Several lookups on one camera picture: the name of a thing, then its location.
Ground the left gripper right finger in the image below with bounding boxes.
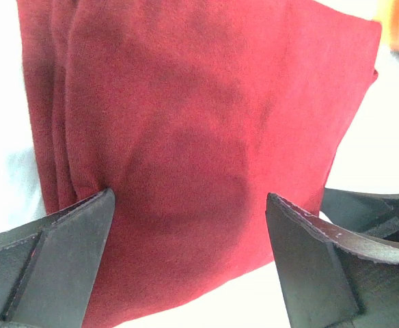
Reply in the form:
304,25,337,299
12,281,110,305
266,194,399,327

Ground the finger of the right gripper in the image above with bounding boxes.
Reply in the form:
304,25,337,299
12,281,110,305
320,188,399,243

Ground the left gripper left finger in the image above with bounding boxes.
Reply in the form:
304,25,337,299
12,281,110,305
0,189,115,327

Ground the dark maroon t-shirt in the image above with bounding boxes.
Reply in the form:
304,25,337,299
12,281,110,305
17,1,381,327

